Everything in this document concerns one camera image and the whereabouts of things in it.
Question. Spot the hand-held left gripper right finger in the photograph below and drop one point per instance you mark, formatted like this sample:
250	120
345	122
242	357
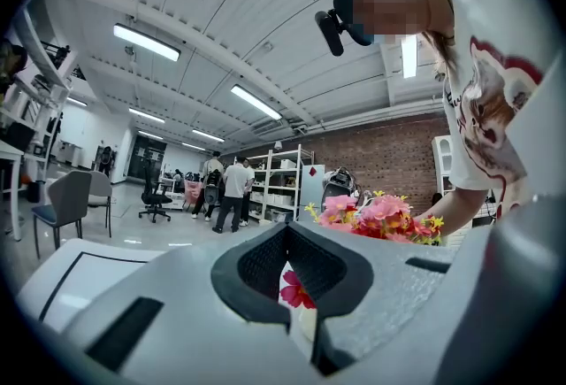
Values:
393	286

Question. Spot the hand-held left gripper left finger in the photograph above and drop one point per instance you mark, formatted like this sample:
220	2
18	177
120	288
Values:
185	321

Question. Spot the potted red pink flowers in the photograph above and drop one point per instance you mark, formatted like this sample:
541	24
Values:
380	215

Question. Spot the person's right forearm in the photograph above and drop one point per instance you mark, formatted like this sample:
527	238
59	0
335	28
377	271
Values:
460	206

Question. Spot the white table with black lines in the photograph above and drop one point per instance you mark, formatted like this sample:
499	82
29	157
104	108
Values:
101	277

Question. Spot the black white backpack rig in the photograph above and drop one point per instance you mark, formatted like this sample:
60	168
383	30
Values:
338	184

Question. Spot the grey cabinet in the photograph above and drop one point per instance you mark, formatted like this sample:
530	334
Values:
311	193

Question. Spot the black office chair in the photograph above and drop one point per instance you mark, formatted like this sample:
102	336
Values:
155	197

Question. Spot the pink chair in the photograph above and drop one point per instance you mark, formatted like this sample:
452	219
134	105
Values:
192	193

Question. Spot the white arched display cabinet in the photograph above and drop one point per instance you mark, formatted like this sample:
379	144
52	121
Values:
442	162

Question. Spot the white shelf unit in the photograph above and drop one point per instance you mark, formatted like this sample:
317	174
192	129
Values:
283	179

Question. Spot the grey chair with blue seat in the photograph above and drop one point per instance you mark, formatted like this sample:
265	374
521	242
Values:
68	197

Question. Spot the white desk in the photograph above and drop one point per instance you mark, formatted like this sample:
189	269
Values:
11	151

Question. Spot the cream printed t-shirt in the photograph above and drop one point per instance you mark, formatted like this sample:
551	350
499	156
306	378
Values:
486	20

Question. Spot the white shelf rack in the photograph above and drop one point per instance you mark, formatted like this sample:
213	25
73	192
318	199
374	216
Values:
44	78

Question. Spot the group of ceiling light tubes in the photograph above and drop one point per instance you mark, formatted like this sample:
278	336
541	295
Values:
146	41

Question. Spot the person's head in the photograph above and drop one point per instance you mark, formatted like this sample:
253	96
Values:
389	2

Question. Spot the black head-worn camera mount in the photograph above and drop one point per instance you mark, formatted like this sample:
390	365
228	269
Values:
334	36

